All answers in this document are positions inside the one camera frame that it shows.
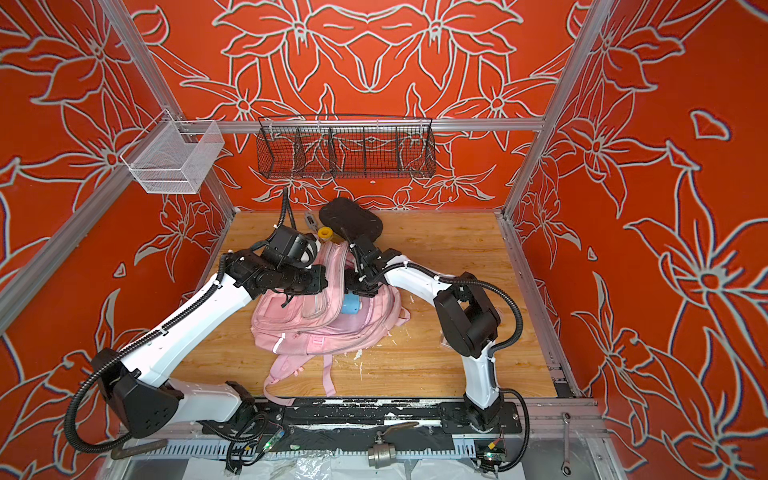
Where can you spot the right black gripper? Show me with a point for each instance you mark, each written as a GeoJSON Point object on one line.
{"type": "Point", "coordinates": [348, 285]}

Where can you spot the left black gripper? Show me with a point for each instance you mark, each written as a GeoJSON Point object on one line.
{"type": "Point", "coordinates": [319, 282]}

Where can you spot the blue pencil sharpener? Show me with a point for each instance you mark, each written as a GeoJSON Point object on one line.
{"type": "Point", "coordinates": [351, 304]}

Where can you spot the pink student backpack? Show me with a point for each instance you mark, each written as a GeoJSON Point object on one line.
{"type": "Point", "coordinates": [316, 326]}

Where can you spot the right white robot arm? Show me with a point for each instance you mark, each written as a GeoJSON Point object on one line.
{"type": "Point", "coordinates": [468, 319]}

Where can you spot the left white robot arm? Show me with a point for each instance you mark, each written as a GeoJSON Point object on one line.
{"type": "Point", "coordinates": [136, 381]}

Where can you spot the yellow tape roll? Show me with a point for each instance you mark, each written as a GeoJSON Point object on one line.
{"type": "Point", "coordinates": [325, 234]}

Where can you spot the black pencil case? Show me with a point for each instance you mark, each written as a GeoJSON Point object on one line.
{"type": "Point", "coordinates": [349, 220]}

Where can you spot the metal ball valve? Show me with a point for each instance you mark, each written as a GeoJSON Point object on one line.
{"type": "Point", "coordinates": [383, 453]}

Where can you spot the silver wrench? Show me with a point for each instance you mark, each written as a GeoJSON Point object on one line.
{"type": "Point", "coordinates": [566, 465]}

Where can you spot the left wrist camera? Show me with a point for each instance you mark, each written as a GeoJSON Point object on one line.
{"type": "Point", "coordinates": [288, 247]}

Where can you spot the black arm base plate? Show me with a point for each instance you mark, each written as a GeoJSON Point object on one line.
{"type": "Point", "coordinates": [451, 416]}

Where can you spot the black wire wall basket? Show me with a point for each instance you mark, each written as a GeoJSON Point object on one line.
{"type": "Point", "coordinates": [351, 147]}

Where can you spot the white wire wall basket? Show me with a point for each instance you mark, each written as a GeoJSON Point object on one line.
{"type": "Point", "coordinates": [173, 156]}

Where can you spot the white cable duct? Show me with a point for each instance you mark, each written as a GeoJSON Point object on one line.
{"type": "Point", "coordinates": [178, 449]}

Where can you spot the rusty metal bracket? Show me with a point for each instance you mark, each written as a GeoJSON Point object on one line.
{"type": "Point", "coordinates": [123, 452]}

